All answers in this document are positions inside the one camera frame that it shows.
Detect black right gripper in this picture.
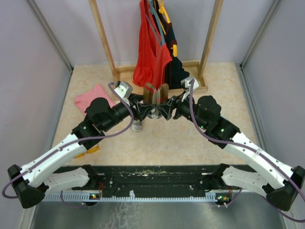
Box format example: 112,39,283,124
157,90,209,130

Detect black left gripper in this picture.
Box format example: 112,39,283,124
102,93,155,131

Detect map print glasses case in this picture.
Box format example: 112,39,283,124
131,120,143,132

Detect brown plaid glasses case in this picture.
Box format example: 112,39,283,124
143,83,169,119

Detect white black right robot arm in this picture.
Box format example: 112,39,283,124
157,96,305,211

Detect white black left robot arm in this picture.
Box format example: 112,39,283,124
8,95,156,209

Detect yellow sunglasses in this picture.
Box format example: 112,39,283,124
74,147,99,158

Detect dark navy garment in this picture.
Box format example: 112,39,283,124
164,14,196,90

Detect wooden clothes rack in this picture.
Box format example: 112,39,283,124
89,0,223,95

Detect red tank top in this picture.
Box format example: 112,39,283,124
133,0,172,88

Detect pink folded t-shirt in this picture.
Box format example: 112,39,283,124
74,84,115,115

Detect yellow clothes hanger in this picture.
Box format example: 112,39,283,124
154,0,178,57

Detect grey clothes hanger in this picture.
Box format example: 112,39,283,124
144,0,165,47

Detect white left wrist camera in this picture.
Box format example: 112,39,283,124
114,81,133,99

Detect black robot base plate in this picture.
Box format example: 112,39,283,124
59,164,241,198

